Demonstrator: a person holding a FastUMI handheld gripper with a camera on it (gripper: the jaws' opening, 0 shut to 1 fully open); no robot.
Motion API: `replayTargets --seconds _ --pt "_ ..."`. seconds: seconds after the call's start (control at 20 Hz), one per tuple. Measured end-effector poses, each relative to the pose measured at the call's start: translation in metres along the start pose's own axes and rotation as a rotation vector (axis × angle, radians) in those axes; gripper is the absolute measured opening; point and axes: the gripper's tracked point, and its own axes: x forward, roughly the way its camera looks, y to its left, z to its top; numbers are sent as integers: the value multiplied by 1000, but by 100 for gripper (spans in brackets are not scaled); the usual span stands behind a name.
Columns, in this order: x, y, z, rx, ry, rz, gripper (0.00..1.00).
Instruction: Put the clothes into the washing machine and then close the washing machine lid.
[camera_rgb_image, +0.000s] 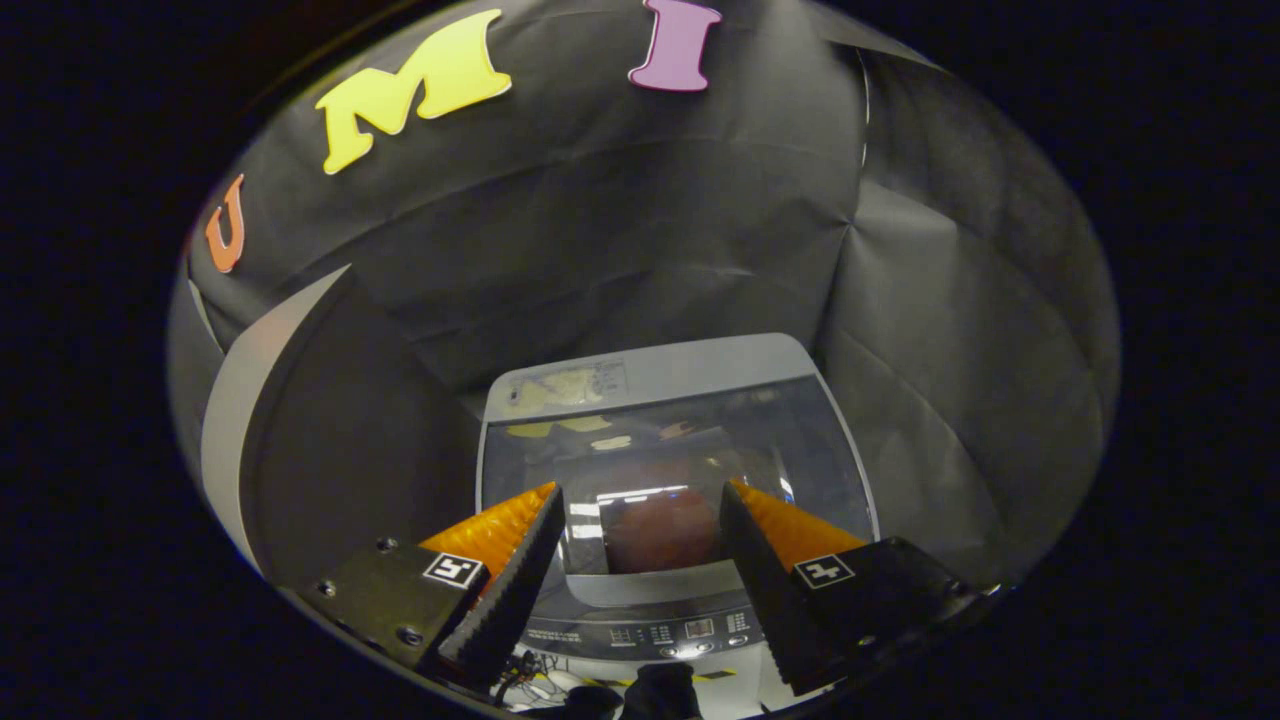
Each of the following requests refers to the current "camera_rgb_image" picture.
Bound dark object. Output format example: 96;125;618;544
620;663;703;720

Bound tangled black cables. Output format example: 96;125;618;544
495;648;573;706

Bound orange polo shirt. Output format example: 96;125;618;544
603;490;723;574

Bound grey washing machine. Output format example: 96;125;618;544
478;333;883;663

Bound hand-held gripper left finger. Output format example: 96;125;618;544
300;482;567;688

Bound grey cabinet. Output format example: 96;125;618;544
200;265;483;586

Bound black backdrop cloth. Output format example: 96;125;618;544
168;0;1121;591

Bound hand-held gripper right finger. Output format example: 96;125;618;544
719;480;988;697

